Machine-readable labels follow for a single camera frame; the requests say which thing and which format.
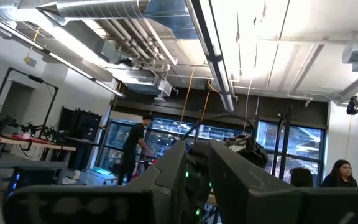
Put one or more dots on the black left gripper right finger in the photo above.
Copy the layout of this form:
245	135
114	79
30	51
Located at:
259	202

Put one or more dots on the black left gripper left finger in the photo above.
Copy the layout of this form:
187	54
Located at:
104	205

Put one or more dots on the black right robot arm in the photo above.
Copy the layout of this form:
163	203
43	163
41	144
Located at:
197	174

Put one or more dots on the person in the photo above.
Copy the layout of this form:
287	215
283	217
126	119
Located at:
340	175
132	140
301	178

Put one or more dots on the black computer tower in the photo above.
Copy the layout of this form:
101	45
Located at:
30	180

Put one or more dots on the black cabinet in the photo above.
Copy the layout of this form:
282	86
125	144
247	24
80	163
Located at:
79	124

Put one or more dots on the black background robot arms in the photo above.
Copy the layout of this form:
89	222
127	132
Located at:
45	132

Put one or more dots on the wooden workbench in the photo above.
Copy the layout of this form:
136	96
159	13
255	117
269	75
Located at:
26	142

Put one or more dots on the grey ceiling air unit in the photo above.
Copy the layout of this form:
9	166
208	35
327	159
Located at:
145	81

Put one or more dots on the slim ceiling strip light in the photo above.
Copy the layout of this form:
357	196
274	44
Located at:
57	59

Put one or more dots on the grey ceiling pipes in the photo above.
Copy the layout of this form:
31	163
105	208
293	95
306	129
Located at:
141	40

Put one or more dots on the black metal stand frame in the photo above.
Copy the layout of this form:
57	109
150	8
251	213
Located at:
286	140

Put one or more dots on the glass window wall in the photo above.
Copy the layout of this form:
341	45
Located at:
303	141

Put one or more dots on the black metal station frame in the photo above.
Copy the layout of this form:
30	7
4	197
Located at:
54	99

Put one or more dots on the black wall-mounted camera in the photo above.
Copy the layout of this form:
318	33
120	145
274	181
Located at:
352	106

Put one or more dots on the long black ceiling light rail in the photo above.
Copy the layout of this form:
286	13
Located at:
214	59

